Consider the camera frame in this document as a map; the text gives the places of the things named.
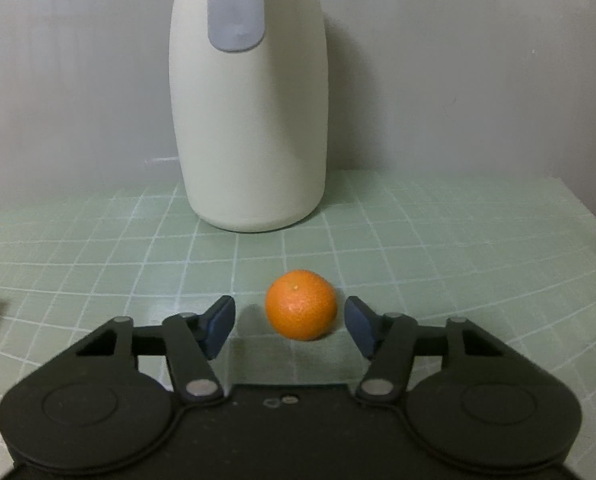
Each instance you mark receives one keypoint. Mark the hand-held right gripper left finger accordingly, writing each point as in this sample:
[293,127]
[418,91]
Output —
[220,327]

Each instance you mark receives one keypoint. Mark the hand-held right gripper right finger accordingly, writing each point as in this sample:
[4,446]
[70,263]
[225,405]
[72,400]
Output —
[360,327]

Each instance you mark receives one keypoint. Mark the small mandarin orange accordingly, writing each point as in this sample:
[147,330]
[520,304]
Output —
[300,305]

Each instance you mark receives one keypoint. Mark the green checked tablecloth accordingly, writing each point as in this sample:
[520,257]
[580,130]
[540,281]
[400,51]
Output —
[428,260]

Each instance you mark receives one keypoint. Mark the white thermos jug grey lid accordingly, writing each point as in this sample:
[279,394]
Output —
[248,135]

